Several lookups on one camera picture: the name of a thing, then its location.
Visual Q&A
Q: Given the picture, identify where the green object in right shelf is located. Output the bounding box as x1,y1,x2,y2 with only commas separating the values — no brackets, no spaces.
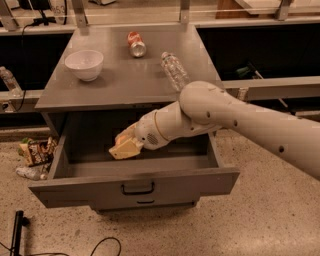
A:
236,62,263,79

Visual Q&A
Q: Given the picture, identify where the black cable at left shelf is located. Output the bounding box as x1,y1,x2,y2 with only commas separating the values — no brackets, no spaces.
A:
13,19,44,113

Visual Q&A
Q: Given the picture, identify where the orange fruit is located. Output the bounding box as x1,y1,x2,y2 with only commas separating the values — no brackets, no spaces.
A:
116,135,127,144

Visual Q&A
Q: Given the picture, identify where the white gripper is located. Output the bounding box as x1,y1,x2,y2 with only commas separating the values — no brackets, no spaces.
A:
109,111,169,160

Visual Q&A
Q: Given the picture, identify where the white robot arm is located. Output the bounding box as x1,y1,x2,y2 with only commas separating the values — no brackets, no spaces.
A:
109,81,320,180

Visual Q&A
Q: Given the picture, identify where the open grey top drawer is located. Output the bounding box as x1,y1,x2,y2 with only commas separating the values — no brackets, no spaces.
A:
27,110,240,212

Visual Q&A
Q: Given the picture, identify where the black drawer handle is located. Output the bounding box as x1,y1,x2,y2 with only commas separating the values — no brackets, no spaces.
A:
121,182,155,196

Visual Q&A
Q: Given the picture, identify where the white ceramic bowl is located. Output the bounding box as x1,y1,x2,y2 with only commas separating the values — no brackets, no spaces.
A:
65,50,104,81

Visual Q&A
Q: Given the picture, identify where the black cable on floor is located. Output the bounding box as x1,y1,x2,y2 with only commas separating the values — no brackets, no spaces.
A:
0,236,122,256

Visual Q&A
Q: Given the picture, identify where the red soda can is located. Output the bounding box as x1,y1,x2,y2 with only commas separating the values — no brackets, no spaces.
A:
127,31,147,58

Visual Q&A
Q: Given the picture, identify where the plastic bottle on left shelf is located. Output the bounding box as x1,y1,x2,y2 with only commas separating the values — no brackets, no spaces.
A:
0,66,23,98

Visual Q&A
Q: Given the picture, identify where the clear plastic water bottle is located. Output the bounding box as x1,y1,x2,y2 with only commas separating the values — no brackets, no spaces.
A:
161,52,190,92

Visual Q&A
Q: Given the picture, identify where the crumpled plastic bottle on floor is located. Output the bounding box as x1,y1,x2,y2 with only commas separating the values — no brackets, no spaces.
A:
16,164,49,181

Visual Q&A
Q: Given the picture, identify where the black stand on floor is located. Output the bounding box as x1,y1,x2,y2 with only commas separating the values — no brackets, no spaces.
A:
9,210,30,256

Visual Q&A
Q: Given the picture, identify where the grey metal cabinet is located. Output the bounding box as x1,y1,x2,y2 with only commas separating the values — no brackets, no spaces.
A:
36,24,221,134

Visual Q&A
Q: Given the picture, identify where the brown snack bag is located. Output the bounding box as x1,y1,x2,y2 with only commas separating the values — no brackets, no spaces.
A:
18,137,57,167

